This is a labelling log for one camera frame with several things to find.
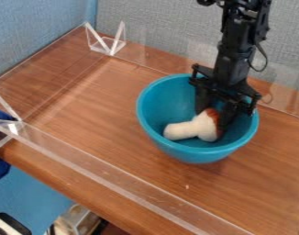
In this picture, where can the clear acrylic corner bracket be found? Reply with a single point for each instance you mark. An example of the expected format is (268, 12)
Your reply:
(106, 44)

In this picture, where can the black white object below table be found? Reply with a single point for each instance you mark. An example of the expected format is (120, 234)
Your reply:
(11, 226)

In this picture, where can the white brown toy mushroom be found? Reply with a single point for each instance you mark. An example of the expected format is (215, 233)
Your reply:
(200, 127)

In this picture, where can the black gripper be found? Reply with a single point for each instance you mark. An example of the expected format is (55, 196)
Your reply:
(239, 96)

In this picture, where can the clear acrylic front barrier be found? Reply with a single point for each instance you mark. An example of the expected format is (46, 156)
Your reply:
(138, 206)

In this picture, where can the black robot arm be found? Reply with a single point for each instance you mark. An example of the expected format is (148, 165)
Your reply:
(244, 27)

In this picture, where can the clear acrylic back barrier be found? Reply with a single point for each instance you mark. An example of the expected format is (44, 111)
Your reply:
(278, 96)

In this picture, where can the blue plastic bowl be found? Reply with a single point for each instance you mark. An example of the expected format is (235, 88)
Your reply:
(166, 103)

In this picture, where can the clear box below table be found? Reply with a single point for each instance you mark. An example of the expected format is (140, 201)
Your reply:
(78, 221)

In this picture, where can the clear acrylic barrier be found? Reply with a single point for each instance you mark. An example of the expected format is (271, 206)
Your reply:
(138, 206)
(278, 96)

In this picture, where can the clear acrylic left bracket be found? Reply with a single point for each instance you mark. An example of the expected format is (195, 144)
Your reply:
(10, 128)

